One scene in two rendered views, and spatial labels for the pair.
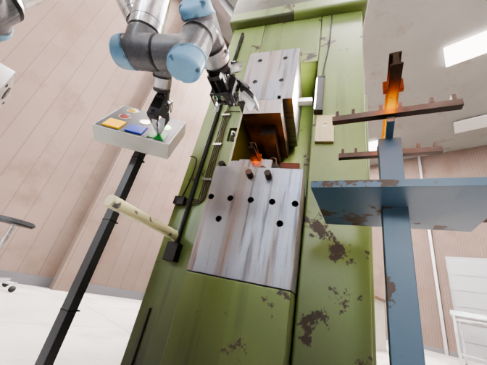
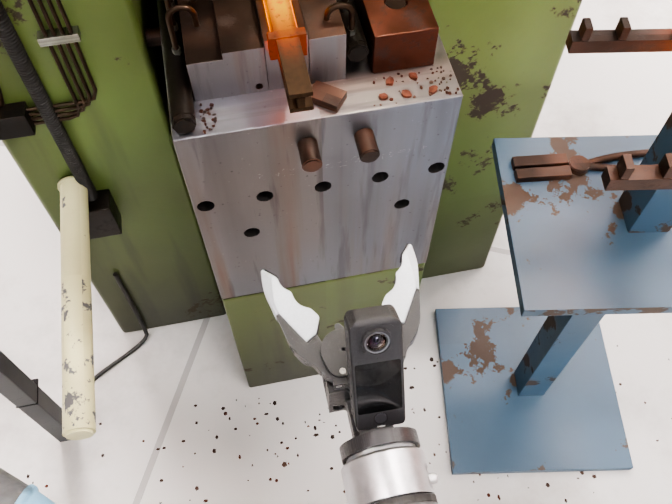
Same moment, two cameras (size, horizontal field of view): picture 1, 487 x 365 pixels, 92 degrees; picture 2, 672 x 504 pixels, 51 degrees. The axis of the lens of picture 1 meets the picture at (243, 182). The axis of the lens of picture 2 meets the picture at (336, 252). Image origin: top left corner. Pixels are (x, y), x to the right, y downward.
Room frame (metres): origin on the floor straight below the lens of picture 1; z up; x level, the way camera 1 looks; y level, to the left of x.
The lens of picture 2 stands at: (0.34, 0.26, 1.61)
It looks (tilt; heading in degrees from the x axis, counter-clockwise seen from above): 60 degrees down; 328
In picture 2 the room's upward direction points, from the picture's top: straight up
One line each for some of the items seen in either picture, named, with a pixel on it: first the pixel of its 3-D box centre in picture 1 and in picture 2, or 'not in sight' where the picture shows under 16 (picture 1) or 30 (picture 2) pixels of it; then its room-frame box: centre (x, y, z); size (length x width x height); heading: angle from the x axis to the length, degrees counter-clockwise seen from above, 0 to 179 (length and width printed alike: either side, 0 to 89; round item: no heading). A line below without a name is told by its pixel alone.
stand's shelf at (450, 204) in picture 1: (393, 207); (640, 218); (0.59, -0.43, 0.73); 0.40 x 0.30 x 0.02; 60
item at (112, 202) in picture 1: (148, 221); (76, 298); (0.97, 0.34, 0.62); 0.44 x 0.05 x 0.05; 160
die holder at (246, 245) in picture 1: (261, 236); (292, 82); (1.13, -0.14, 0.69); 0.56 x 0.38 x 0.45; 160
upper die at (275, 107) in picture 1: (268, 132); not in sight; (1.13, -0.08, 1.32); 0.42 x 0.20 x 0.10; 160
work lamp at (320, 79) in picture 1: (324, 56); not in sight; (0.95, -0.32, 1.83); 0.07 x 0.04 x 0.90; 70
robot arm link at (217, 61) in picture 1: (215, 56); (389, 476); (0.43, 0.14, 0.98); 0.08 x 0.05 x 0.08; 70
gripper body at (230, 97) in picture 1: (223, 82); (365, 393); (0.51, 0.12, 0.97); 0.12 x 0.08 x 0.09; 160
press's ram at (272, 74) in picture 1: (281, 101); not in sight; (1.12, -0.12, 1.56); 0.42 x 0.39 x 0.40; 160
